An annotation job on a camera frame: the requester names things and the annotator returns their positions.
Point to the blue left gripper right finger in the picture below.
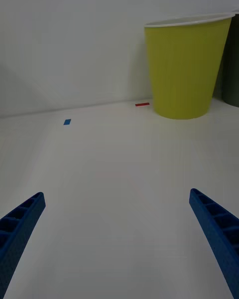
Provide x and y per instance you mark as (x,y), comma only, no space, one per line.
(221,231)

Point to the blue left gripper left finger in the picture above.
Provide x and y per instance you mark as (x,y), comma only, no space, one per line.
(17,231)

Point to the grey plastic waste bin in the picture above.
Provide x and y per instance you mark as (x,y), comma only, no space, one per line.
(231,67)

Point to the yellow-green plastic waste bin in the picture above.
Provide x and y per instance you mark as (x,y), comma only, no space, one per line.
(184,69)

